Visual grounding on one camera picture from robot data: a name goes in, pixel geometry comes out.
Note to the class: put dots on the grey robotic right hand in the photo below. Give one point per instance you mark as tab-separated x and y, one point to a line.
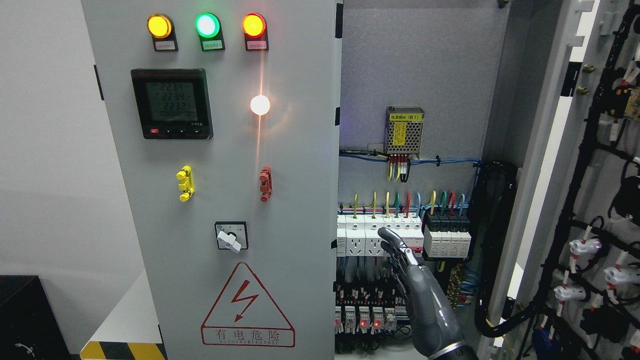
432	319

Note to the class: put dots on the grey cabinet door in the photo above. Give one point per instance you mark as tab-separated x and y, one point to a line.
566	113
296	64

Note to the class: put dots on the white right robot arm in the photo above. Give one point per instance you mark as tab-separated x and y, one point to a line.
455	351

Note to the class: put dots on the red indicator light left door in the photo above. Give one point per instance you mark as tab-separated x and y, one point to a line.
254	25

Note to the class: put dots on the green indicator light left door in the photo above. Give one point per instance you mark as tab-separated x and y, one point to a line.
207	25

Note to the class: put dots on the yellow indicator light left door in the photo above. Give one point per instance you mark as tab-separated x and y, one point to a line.
159	26

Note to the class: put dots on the relay terminal row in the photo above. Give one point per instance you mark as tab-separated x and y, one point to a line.
368	307

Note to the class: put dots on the black white surge protector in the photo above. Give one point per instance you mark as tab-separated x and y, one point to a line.
446	237

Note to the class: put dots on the white socket breaker row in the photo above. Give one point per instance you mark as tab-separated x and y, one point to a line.
359	236

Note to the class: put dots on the red electric hazard sticker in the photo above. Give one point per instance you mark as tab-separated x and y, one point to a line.
245	314

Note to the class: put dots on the metal mesh power supply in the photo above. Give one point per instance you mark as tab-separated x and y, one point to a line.
404	128

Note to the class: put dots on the red terminal connector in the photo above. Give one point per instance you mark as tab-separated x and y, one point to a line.
266	184

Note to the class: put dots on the white indicator light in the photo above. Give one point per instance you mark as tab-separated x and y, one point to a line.
260	105

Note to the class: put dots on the yellow terminal connector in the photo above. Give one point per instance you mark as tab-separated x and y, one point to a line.
185	183

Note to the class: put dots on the black digital power meter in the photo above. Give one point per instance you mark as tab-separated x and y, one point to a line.
173	104

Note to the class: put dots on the black box at left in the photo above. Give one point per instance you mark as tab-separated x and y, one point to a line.
28	328

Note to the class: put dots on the white rotary selector switch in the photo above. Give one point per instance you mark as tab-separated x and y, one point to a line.
231	235

